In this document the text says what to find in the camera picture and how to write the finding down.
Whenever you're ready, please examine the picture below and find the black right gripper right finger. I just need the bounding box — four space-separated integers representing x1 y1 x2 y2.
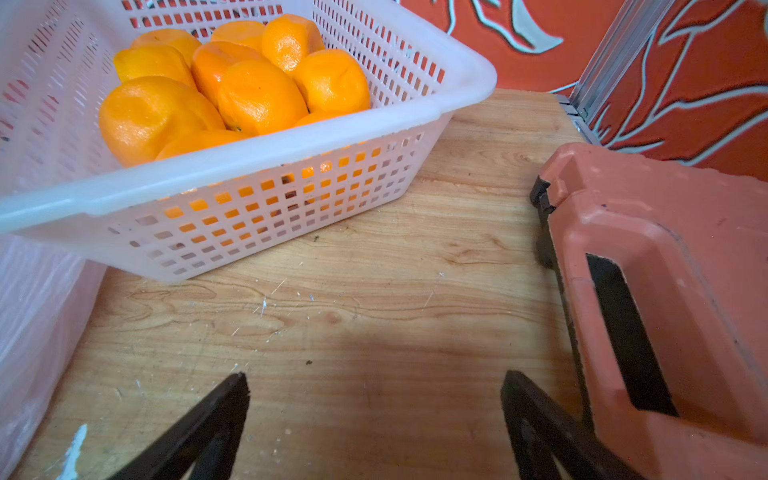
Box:
501 371 642 479

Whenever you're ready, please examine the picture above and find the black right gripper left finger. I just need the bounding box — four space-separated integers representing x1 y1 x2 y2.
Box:
112 372 250 479

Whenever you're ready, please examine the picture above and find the orange mandarin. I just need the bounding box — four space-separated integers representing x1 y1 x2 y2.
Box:
99 76 225 168
217 59 309 136
293 49 371 114
261 14 325 76
113 45 196 89

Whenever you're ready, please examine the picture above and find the pink plastic bag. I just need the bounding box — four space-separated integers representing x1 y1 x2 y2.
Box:
1 235 106 479

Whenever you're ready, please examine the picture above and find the red plastic tool case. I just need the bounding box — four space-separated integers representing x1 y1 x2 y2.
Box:
530 143 767 479

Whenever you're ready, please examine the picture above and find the white plastic perforated basket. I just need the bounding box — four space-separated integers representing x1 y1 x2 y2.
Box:
1 1 497 282

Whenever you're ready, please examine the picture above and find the orange mandarin back top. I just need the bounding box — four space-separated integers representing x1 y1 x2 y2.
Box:
261 14 325 76

